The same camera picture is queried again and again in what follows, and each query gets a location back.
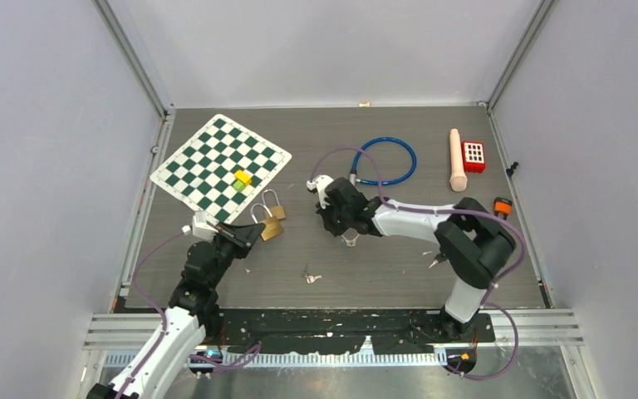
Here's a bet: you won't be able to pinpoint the black front base panel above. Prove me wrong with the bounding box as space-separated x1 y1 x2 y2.
202 308 495 355

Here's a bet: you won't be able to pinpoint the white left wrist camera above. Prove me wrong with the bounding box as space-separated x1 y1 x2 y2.
181 211 218 242

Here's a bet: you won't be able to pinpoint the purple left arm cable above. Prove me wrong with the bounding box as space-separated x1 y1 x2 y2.
114 231 263 399

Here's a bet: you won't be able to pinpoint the brass padlock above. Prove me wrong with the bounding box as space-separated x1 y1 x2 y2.
261 189 287 221
250 204 284 242

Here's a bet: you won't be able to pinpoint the small orange padlock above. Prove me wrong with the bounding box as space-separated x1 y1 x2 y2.
493 197 513 219

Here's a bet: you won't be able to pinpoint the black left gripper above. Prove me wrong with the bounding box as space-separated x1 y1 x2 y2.
209 222 263 288

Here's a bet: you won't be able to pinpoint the beige wooden rolling pin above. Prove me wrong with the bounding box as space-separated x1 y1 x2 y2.
449 128 468 192

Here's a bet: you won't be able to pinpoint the green white chessboard mat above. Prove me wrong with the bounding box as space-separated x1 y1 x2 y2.
150 114 292 224

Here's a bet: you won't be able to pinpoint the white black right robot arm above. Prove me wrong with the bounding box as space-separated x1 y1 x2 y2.
307 175 517 342

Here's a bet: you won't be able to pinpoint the blue cable lock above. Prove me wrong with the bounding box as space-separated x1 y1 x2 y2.
349 136 418 186

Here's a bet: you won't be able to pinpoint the green block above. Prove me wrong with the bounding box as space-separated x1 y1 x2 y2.
233 180 247 193

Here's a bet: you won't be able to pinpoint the aluminium frame rail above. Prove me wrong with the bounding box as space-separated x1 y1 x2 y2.
82 308 587 369

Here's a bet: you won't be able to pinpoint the yellow block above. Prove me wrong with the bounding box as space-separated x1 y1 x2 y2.
234 170 253 186

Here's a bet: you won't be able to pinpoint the black headed key bunch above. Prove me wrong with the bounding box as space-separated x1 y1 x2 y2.
429 253 448 268

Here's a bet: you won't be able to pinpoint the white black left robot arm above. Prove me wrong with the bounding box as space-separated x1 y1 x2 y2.
87 223 265 398

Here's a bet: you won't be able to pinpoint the silver keys with white tag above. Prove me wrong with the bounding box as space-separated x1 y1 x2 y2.
302 264 323 284

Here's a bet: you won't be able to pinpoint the red block with holes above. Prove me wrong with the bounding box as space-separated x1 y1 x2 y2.
461 140 487 174

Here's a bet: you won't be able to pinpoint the black knob on rail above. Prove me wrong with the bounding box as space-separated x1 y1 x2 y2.
506 161 519 177

